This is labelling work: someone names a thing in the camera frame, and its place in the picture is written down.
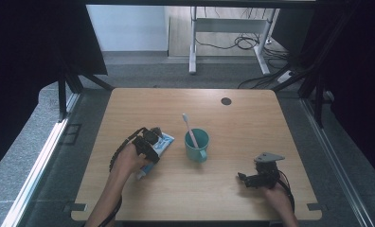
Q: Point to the white toothpaste tube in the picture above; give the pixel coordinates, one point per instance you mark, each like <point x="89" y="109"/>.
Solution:
<point x="165" y="142"/>

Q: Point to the black metal frame strut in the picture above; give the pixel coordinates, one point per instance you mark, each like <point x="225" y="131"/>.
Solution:
<point x="62" y="97"/>
<point x="318" y="107"/>

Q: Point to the pink toothbrush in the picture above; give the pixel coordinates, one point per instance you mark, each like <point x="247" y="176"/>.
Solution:
<point x="190" y="130"/>

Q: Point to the person's right hand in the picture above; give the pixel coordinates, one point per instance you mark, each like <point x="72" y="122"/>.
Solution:
<point x="277" y="198"/>

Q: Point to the white power strip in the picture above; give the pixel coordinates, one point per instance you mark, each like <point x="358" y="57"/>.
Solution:
<point x="285" y="76"/>

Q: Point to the dark round table grommet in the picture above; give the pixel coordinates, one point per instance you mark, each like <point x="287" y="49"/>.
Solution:
<point x="226" y="101"/>

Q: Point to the teal cup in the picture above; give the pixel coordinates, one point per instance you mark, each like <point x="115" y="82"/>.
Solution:
<point x="196" y="146"/>

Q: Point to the person's left hand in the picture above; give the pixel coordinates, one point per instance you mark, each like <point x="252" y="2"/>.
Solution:
<point x="130" y="160"/>

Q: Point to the black curtain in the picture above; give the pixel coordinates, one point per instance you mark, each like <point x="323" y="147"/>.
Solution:
<point x="27" y="63"/>
<point x="359" y="78"/>

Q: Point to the aluminium floor rail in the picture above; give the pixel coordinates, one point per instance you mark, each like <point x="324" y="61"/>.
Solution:
<point x="334" y="160"/>
<point x="34" y="173"/>

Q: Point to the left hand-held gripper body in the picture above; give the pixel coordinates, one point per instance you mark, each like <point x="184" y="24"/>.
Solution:
<point x="151" y="136"/>

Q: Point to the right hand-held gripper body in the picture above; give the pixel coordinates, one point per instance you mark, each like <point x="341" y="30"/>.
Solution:
<point x="266" y="171"/>

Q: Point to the white metal desk frame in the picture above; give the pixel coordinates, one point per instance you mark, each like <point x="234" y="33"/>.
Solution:
<point x="229" y="25"/>

